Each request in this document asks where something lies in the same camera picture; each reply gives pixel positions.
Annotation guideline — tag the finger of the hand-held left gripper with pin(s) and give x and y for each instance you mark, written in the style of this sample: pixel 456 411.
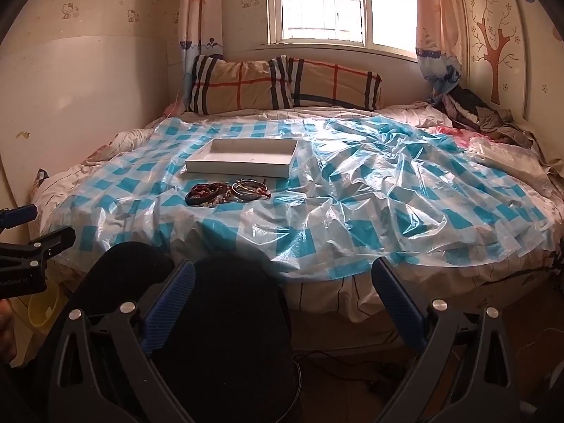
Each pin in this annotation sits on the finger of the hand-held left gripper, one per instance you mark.
pixel 53 242
pixel 20 216

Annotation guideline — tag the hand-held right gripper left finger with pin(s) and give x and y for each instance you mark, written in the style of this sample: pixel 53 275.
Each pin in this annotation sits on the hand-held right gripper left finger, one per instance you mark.
pixel 169 304

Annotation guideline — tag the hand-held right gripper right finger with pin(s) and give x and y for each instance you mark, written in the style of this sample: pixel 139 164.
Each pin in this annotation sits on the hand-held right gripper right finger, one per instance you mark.
pixel 396 304

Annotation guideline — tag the dark bangle with red bead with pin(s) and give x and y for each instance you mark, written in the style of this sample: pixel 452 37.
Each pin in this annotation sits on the dark bangle with red bead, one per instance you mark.
pixel 194 199

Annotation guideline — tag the silver bangle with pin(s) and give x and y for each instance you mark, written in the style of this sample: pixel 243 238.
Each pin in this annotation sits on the silver bangle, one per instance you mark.
pixel 246 182

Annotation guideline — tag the white shallow cardboard box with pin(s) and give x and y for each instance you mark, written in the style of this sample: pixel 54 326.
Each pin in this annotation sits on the white shallow cardboard box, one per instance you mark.
pixel 246 154

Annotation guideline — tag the person's left hand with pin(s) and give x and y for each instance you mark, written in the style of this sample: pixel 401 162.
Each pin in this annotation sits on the person's left hand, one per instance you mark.
pixel 6 335

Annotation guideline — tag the yellow plastic bin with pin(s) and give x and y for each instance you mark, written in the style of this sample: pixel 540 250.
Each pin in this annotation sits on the yellow plastic bin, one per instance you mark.
pixel 42 313

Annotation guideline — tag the dark cloth tag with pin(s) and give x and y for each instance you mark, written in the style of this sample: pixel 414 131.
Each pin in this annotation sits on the dark cloth tag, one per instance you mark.
pixel 42 174

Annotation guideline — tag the blue checked plastic sheet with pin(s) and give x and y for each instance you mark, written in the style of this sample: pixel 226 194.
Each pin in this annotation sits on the blue checked plastic sheet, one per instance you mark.
pixel 352 185

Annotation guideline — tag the white round-cornered board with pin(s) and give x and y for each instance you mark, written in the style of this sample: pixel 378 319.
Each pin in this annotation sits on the white round-cornered board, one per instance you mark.
pixel 88 97

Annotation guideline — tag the pink cloth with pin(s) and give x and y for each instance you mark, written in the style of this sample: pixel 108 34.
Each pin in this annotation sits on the pink cloth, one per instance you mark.
pixel 172 109

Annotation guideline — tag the pile of dark clothes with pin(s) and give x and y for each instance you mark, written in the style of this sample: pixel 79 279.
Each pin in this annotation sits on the pile of dark clothes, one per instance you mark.
pixel 476 110

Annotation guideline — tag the beige plaid pillow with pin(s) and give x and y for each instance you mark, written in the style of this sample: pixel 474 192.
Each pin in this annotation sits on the beige plaid pillow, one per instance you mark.
pixel 233 83
pixel 335 83

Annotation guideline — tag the wardrobe with tree decal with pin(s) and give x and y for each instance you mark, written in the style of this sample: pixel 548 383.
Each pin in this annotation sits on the wardrobe with tree decal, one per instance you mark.
pixel 520 75

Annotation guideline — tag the printed curtain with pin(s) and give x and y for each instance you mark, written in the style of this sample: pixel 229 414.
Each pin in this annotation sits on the printed curtain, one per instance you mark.
pixel 200 9
pixel 436 31

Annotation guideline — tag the window with white frame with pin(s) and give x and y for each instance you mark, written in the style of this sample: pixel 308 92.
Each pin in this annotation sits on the window with white frame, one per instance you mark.
pixel 326 9

